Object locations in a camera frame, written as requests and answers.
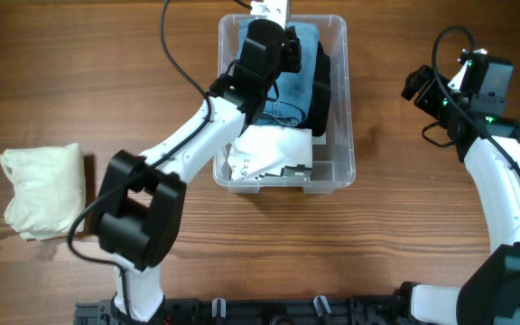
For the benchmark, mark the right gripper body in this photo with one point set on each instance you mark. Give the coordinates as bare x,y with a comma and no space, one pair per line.
437,99

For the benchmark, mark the black garment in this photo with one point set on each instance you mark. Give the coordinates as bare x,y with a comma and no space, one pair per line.
318,114

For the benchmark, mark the blue denim jeans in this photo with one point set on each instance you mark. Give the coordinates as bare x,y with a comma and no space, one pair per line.
292,105

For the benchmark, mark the white printed t-shirt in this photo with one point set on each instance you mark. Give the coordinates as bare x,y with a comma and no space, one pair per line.
266,152

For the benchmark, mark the cream white cloth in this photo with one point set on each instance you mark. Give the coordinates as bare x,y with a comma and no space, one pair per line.
49,190

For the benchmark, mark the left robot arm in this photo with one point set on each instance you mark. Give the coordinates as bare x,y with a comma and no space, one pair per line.
137,213

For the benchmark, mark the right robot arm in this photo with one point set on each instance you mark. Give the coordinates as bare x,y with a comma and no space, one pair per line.
470,108

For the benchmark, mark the clear plastic storage container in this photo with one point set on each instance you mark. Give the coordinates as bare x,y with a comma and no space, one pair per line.
333,154

